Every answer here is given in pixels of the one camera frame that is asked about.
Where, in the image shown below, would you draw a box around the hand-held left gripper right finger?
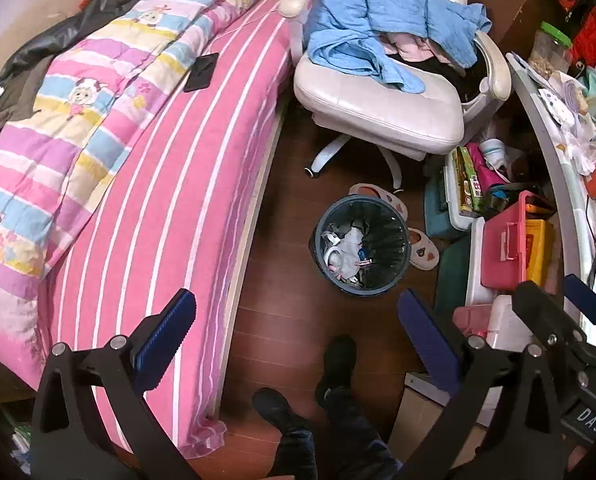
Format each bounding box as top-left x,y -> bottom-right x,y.
397,289 -> 569,480

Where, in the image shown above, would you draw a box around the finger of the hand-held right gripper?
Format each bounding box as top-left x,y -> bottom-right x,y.
510,280 -> 586,356
563,274 -> 596,348

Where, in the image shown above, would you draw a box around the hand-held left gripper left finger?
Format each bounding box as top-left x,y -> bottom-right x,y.
30,287 -> 199,480

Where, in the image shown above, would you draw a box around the dark round waste bin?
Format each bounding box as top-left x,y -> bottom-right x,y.
309,195 -> 412,297

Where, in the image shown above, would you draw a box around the white tape roll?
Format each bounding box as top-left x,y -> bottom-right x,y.
323,239 -> 347,272

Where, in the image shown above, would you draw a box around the white cube box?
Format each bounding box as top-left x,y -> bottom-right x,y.
485,294 -> 534,351

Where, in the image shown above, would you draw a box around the yellow box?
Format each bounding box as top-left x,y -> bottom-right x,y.
523,219 -> 555,286

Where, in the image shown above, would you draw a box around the pink storage box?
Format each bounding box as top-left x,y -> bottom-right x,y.
480,191 -> 556,293

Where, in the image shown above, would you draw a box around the cardboard box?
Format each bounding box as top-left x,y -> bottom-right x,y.
388,372 -> 489,461

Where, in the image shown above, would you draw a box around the white printed slipper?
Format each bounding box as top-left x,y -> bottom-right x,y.
407,227 -> 440,272
348,182 -> 409,221

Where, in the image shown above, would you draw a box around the person's right black shoe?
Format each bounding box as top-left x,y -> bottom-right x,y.
315,335 -> 357,406

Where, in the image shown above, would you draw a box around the person's black shoe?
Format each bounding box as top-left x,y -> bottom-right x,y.
315,335 -> 357,406
252,387 -> 309,436

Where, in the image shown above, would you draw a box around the crumpled white paper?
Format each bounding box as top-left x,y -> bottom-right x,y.
335,227 -> 365,281

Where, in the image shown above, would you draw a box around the person's left black shoe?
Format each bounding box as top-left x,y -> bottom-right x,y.
252,387 -> 309,436

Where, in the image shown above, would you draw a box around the person's dark trousers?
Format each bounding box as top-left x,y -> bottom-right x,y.
270,387 -> 404,480

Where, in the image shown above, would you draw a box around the teal box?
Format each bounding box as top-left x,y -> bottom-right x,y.
424,175 -> 459,238

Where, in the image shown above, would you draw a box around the grey desk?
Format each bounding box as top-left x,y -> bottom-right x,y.
505,52 -> 596,351

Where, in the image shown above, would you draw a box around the pink striped bed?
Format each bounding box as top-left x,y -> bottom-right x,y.
0,0 -> 304,461

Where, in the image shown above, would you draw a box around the green printed packet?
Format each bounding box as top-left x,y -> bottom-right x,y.
10,422 -> 35,476

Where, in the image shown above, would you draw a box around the pile of white papers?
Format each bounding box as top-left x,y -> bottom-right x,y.
538,65 -> 596,176

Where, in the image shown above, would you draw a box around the colourful striped quilt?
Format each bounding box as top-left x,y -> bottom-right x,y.
0,0 -> 284,281

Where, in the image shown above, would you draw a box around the white office chair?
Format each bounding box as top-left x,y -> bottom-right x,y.
280,0 -> 513,191

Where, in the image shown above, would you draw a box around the black cloth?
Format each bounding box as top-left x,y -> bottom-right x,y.
393,55 -> 489,106

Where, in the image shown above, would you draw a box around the green lid jar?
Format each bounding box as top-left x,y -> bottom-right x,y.
528,21 -> 574,78

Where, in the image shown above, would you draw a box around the black phone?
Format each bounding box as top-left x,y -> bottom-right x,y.
183,52 -> 220,93

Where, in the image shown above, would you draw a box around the pink cloth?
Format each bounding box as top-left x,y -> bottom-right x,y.
383,32 -> 449,61

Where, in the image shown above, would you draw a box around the black jacket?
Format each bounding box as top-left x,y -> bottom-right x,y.
0,0 -> 151,163

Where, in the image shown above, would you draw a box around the blue cloth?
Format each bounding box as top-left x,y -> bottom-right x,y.
303,0 -> 494,93

